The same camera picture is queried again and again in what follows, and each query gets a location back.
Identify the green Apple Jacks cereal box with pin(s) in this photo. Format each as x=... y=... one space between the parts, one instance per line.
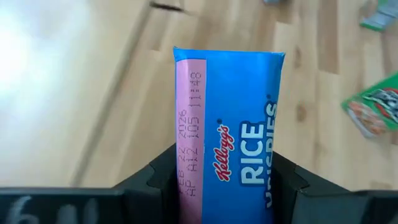
x=381 y=18
x=373 y=109

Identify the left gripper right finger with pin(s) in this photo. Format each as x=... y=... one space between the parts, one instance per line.
x=304 y=202

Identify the wooden shelf with black frame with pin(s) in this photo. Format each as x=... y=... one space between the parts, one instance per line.
x=46 y=124

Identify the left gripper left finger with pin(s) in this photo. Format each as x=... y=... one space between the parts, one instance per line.
x=149 y=193

